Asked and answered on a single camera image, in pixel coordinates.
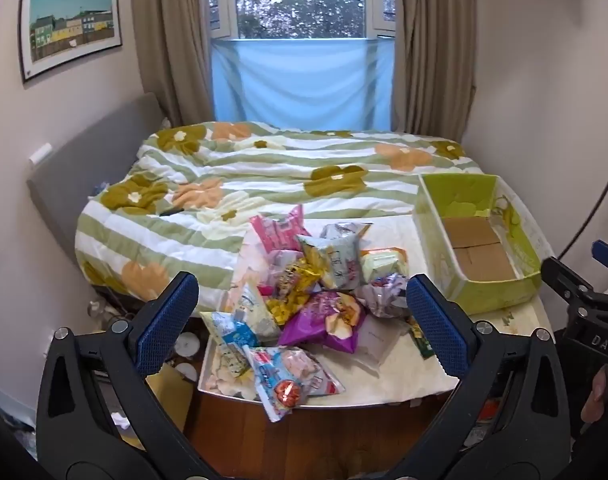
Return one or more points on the framed wall picture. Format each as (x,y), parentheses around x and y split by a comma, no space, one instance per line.
(71,27)

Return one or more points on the grey snack packet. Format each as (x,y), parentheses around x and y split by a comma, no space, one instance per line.
(341,232)

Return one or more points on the white wall switch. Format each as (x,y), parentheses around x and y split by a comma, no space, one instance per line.
(40,153)

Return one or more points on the silver purple candy bag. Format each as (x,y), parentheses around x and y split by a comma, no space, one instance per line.
(384,295)

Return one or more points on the grey headboard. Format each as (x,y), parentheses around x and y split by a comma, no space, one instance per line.
(94,160)

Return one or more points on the light blue window cloth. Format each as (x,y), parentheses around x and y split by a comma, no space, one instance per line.
(304,85)

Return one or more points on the light blue snack bag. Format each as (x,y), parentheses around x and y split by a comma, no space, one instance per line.
(229,340)

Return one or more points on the white puffed snack bag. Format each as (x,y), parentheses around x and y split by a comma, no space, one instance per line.
(221,382)

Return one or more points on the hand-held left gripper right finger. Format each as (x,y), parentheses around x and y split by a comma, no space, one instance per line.
(436,325)

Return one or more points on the brown cardboard piece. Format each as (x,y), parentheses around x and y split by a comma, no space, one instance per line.
(171,400)

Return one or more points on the white floral tray table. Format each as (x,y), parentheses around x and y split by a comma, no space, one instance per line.
(399,380)

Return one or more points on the light blue chips bag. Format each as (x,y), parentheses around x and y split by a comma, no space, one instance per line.
(334,260)

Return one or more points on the red white blue snack bag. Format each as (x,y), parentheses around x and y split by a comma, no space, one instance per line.
(289,380)

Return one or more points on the yellow black snack packet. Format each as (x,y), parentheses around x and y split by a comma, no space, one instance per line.
(291,287)

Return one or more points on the green cardboard box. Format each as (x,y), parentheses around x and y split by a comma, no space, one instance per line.
(434,255)

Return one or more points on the flat white packet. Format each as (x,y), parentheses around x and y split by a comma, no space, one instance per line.
(379,342)

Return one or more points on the pale green orange packet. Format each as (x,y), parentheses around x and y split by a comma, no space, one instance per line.
(384,262)

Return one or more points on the small green snack packet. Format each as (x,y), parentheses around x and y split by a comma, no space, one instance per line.
(420,342)

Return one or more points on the pink white snack packet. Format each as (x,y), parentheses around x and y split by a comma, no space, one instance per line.
(280,261)

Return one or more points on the beige curtain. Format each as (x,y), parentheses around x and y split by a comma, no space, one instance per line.
(434,45)
(171,40)

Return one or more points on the purple chips bag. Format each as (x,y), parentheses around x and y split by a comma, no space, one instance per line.
(324,322)

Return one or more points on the person's right hand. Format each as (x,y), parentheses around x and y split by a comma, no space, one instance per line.
(601,395)

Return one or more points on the green striped floral blanket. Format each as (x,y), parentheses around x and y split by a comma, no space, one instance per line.
(264,170)

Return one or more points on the white round container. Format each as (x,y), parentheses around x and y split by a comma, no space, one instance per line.
(187,372)
(188,346)

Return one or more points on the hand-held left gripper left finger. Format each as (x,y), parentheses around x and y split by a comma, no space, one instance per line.
(166,325)

